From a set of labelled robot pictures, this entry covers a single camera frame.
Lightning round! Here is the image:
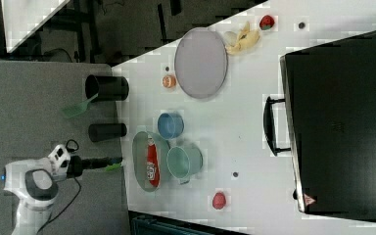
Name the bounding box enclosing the green lime toy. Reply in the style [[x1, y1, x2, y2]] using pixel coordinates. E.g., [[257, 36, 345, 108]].
[[105, 164, 122, 171]]

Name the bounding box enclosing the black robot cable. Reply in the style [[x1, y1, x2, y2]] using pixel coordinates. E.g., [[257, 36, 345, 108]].
[[35, 139, 82, 235]]

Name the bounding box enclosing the green oval strainer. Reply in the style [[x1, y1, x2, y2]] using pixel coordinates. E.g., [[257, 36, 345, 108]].
[[132, 131, 170, 192]]

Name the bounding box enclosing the red strawberry toy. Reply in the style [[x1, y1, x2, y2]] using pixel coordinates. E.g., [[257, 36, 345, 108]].
[[259, 15, 275, 30]]

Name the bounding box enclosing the green plastic spatula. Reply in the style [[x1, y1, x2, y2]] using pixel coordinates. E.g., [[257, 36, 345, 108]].
[[61, 94, 98, 118]]

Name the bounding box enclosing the short black cylinder cup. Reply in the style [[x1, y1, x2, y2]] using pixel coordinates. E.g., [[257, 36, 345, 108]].
[[88, 123, 127, 142]]

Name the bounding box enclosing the round grey plate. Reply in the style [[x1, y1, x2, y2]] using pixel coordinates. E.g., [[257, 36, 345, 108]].
[[174, 27, 228, 99]]

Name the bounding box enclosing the silver toaster oven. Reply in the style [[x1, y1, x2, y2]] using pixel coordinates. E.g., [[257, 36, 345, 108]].
[[279, 30, 376, 222]]

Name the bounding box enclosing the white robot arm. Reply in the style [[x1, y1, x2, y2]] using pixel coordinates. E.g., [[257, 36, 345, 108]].
[[2, 144, 121, 235]]

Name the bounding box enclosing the black cylinder holder with spatula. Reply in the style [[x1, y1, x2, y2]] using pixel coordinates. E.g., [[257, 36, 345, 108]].
[[84, 75, 129, 102]]

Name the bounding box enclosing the blue bowl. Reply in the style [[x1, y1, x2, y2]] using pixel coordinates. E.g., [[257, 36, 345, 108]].
[[158, 113, 184, 139]]

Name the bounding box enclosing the peeled banana toy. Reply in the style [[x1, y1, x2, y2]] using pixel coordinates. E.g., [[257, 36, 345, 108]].
[[223, 22, 260, 55]]

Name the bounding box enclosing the orange slice toy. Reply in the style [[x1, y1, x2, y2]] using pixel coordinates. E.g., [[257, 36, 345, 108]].
[[163, 74, 176, 88]]

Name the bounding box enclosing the teal green pot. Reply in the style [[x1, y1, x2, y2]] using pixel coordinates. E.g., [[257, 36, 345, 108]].
[[166, 145, 203, 184]]

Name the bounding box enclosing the red ketchup bottle toy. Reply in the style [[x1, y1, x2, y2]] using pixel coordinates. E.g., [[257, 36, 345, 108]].
[[146, 138, 160, 187]]

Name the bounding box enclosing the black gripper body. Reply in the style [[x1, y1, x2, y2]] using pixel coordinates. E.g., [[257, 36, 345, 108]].
[[67, 156, 122, 178]]

